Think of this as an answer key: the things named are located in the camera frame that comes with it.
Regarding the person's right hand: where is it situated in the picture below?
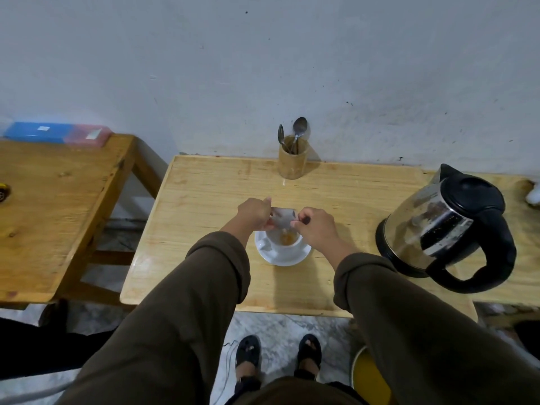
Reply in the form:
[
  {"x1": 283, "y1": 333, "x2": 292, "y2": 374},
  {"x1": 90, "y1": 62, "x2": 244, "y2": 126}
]
[{"x1": 290, "y1": 207, "x2": 341, "y2": 253}]

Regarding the person's left hand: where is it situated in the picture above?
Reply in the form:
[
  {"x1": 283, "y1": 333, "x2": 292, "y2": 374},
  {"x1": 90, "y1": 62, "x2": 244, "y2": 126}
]
[{"x1": 237, "y1": 197, "x2": 277, "y2": 233}]

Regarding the small silver sachet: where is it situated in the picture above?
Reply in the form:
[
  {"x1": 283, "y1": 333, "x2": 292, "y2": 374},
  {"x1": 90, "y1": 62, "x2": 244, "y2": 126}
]
[{"x1": 270, "y1": 207, "x2": 300, "y2": 230}]

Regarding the person's left forearm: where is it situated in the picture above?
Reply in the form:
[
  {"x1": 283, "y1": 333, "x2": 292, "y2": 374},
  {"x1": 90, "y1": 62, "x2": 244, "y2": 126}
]
[{"x1": 57, "y1": 218, "x2": 254, "y2": 405}]

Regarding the person's right forearm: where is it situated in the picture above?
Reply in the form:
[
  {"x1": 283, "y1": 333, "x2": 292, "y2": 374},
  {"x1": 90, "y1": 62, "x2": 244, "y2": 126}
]
[{"x1": 323, "y1": 237, "x2": 540, "y2": 405}]

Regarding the white cup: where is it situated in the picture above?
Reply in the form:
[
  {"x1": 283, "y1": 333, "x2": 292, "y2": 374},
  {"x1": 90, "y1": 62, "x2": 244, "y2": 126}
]
[{"x1": 258, "y1": 228, "x2": 304, "y2": 255}]

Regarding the white saucer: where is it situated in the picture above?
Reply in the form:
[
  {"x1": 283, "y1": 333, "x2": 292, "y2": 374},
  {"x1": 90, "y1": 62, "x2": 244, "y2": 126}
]
[{"x1": 254, "y1": 229, "x2": 312, "y2": 267}]

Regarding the bamboo utensil holder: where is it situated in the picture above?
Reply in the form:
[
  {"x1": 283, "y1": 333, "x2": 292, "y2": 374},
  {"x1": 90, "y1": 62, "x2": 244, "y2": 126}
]
[{"x1": 277, "y1": 136, "x2": 311, "y2": 180}]

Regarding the large metal spoon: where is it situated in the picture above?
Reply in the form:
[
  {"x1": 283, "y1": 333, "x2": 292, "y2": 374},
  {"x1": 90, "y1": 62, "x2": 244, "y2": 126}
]
[{"x1": 291, "y1": 117, "x2": 309, "y2": 155}]

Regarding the person's right black sandal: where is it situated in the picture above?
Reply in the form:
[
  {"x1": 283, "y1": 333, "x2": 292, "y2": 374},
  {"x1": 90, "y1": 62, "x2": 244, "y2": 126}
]
[{"x1": 297, "y1": 333, "x2": 322, "y2": 377}]

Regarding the person's black sandal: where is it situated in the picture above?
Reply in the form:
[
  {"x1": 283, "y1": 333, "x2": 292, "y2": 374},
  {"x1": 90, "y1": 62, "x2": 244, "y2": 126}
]
[
  {"x1": 235, "y1": 335, "x2": 262, "y2": 381},
  {"x1": 297, "y1": 333, "x2": 322, "y2": 377}
]

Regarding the person's left black sandal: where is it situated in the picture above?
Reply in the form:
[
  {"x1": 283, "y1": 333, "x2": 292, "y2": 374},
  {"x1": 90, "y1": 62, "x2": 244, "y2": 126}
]
[{"x1": 235, "y1": 335, "x2": 262, "y2": 381}]

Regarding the person's dark clothing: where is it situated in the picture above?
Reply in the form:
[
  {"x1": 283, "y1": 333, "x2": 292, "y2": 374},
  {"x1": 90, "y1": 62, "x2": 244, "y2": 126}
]
[{"x1": 224, "y1": 376, "x2": 368, "y2": 405}]

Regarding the yellow round stool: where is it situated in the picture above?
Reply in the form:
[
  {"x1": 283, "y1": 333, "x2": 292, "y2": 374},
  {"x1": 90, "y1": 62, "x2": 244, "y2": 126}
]
[{"x1": 350, "y1": 345, "x2": 394, "y2": 405}]

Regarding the pink plastic box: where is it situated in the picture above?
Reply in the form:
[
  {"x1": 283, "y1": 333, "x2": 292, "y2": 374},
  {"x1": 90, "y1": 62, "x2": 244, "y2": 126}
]
[{"x1": 63, "y1": 125, "x2": 114, "y2": 148}]

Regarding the dark wooden table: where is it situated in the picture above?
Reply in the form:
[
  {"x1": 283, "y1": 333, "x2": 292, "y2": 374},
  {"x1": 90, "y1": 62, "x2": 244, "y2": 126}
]
[{"x1": 0, "y1": 134, "x2": 164, "y2": 329}]

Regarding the blue plastic box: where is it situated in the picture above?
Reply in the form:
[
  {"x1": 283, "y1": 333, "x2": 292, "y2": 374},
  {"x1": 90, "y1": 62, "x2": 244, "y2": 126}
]
[{"x1": 3, "y1": 121, "x2": 75, "y2": 144}]

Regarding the steel electric kettle black handle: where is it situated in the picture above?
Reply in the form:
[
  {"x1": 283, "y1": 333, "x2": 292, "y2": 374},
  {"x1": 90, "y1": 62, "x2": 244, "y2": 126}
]
[{"x1": 375, "y1": 164, "x2": 518, "y2": 294}]

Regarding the thin cable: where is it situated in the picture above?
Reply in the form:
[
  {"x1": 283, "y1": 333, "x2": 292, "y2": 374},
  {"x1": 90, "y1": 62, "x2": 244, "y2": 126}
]
[{"x1": 210, "y1": 340, "x2": 239, "y2": 405}]

